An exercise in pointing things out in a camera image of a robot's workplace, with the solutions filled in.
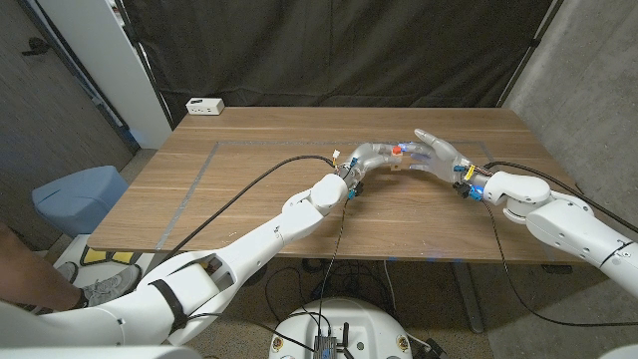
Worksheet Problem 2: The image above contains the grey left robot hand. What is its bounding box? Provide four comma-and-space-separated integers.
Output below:
337, 142, 404, 194

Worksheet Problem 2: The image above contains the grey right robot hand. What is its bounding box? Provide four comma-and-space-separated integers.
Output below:
401, 128, 495, 195

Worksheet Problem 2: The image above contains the black backdrop curtain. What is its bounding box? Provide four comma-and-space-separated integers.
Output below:
122, 0, 567, 124

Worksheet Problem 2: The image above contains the grey table leg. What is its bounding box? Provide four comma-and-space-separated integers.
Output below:
451, 262, 485, 334

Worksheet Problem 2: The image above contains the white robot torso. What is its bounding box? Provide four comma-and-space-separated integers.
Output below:
268, 297, 414, 359

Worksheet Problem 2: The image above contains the white power strip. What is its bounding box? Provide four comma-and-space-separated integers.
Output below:
184, 97, 225, 117

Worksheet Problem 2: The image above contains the grey electronics box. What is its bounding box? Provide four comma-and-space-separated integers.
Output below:
312, 334, 339, 359

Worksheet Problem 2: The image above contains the black floor device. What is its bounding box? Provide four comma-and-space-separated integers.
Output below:
423, 337, 449, 359

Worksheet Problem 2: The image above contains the white cabinet panel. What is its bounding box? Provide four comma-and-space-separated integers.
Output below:
37, 0, 173, 150

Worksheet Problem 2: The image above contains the grey black sneaker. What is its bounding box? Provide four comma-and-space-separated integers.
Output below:
82, 263, 144, 308
52, 261, 79, 286

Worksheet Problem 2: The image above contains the yellow black floor object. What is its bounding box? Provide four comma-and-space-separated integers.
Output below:
82, 247, 136, 265

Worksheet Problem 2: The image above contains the blue padded stool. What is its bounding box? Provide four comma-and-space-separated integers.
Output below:
31, 165, 130, 238

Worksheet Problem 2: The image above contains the person's bare leg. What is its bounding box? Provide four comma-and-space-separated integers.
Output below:
0, 221, 86, 313

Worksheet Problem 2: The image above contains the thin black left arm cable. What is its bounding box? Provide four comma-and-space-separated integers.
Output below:
188, 197, 350, 353

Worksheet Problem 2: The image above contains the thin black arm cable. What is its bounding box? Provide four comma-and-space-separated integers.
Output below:
481, 201, 638, 328
188, 197, 350, 353

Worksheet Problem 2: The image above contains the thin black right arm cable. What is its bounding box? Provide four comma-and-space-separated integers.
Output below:
481, 201, 638, 328

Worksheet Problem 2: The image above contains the black floor cable bundle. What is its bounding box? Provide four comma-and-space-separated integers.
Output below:
263, 257, 400, 325

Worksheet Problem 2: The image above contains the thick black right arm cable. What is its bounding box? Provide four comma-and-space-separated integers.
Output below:
483, 161, 638, 234

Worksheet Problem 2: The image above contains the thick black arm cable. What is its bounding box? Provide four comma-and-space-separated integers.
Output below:
159, 155, 339, 260
483, 161, 638, 234

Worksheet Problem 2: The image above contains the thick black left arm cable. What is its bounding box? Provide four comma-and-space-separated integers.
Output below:
159, 155, 339, 260

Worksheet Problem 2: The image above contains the black door handle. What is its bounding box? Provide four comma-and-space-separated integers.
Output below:
20, 37, 51, 56

